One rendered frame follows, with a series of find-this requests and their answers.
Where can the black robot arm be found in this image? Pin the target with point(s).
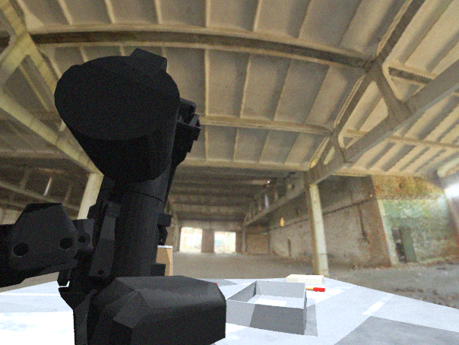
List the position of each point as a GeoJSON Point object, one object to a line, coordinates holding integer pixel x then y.
{"type": "Point", "coordinates": [128, 116]}

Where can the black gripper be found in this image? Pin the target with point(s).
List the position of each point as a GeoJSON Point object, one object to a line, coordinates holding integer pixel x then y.
{"type": "Point", "coordinates": [137, 304]}

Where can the grey rectangular roasting tin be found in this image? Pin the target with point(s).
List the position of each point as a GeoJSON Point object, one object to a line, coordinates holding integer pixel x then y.
{"type": "Point", "coordinates": [270, 305]}

